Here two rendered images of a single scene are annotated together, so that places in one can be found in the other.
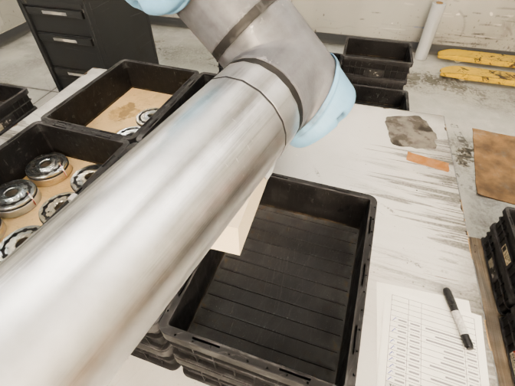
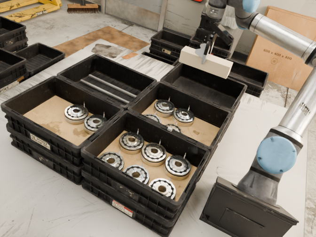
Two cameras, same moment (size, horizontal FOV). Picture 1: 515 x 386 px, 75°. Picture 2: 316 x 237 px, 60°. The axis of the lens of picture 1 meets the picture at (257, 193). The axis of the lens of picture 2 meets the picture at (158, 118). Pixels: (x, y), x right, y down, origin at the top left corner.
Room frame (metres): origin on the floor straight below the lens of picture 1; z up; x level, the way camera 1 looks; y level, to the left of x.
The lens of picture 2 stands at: (0.50, 1.23, 1.68)
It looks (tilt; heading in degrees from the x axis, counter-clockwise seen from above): 40 degrees down; 272
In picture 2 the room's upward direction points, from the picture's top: 12 degrees clockwise
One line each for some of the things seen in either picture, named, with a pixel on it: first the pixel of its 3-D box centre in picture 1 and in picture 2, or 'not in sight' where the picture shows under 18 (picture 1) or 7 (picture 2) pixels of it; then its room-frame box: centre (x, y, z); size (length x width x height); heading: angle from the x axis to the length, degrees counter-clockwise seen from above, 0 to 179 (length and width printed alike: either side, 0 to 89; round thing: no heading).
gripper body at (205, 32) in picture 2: not in sight; (208, 28); (0.41, 0.01, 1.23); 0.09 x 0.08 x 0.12; 165
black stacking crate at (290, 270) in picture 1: (282, 270); (201, 92); (0.35, -0.05, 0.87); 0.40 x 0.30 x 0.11; 161
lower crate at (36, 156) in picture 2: not in sight; (67, 136); (0.92, 0.39, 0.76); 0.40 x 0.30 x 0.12; 161
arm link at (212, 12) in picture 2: not in sight; (215, 11); (0.41, 0.02, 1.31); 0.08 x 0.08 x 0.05
